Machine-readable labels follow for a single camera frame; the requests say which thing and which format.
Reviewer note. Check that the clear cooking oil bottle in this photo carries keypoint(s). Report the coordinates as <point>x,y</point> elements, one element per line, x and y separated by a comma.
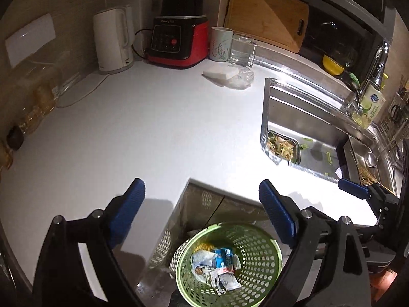
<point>41,99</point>

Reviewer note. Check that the dark kitchen window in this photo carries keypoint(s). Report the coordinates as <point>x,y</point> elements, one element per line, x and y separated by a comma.
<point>335,16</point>

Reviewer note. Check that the blue and white milk carton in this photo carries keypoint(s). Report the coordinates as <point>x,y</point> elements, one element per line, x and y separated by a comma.
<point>225,257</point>

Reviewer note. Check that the green vegetable scrap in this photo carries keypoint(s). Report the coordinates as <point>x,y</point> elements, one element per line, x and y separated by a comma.
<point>306,143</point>
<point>328,157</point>

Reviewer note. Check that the clear glass mug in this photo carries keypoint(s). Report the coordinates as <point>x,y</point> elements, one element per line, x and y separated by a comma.
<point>239,51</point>

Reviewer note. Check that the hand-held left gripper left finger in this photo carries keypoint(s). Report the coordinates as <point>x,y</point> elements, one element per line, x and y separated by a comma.
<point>127,208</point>

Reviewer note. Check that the white electric kettle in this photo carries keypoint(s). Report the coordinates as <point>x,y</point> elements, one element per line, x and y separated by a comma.
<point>111,38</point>

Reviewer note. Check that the wooden cutting board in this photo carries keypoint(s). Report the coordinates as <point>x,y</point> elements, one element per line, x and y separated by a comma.
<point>265,12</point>

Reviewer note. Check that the chrome faucet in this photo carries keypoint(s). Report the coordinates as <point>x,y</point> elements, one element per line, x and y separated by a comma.
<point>375,67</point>

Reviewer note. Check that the steel drain tray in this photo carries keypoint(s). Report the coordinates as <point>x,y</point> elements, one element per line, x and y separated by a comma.
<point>356,153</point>

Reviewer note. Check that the white ceramic mug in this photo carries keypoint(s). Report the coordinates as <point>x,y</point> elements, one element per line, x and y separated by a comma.
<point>220,46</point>

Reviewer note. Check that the dish soap bottle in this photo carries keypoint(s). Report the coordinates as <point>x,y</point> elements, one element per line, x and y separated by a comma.
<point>372,102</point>

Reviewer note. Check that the bundle of bamboo skewers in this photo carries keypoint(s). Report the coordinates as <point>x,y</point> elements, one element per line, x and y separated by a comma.
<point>367,176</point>

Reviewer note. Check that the person's right forearm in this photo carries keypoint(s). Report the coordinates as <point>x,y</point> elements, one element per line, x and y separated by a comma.
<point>386,283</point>

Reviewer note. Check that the glossy cabinet front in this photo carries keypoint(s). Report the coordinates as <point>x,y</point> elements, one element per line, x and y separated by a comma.
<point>204,204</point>

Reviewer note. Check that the red and black blender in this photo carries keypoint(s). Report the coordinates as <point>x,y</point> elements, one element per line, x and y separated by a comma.
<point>179,44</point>

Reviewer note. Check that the clear crumpled plastic wrap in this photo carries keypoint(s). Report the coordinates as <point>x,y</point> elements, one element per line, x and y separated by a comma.
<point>239,81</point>

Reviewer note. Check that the torn white packet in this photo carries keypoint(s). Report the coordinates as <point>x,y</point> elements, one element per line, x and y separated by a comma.
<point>229,282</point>

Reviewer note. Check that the steel strainer with food scraps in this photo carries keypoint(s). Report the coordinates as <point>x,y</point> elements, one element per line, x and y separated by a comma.
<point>282,145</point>

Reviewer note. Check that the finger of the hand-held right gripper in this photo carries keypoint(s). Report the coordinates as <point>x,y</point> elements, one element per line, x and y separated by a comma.
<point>353,188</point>

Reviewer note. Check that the white tissue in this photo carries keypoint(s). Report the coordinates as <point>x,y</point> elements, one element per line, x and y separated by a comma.
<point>207,279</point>
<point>203,258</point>

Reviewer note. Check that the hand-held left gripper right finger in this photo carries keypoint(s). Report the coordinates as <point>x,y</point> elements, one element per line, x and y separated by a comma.
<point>276,211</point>

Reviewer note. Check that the black scissors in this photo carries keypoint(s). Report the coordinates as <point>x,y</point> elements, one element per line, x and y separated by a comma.
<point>397,113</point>

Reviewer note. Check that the green perforated waste basket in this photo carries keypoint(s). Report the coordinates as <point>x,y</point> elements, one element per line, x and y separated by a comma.
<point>255,281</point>

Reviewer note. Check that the yellow bowl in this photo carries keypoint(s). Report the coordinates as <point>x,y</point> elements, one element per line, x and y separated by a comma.
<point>333,65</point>

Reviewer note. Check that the oil bottle with black cap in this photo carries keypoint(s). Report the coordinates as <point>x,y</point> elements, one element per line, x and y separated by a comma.
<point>15,137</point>

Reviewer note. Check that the stainless steel sink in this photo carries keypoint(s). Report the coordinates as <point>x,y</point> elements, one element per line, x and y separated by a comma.
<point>287,112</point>

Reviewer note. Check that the white wall switch plate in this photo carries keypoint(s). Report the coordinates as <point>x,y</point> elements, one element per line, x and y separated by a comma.
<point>30,40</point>

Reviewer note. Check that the white perforated basket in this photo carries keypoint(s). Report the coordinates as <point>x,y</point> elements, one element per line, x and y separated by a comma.
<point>166,249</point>

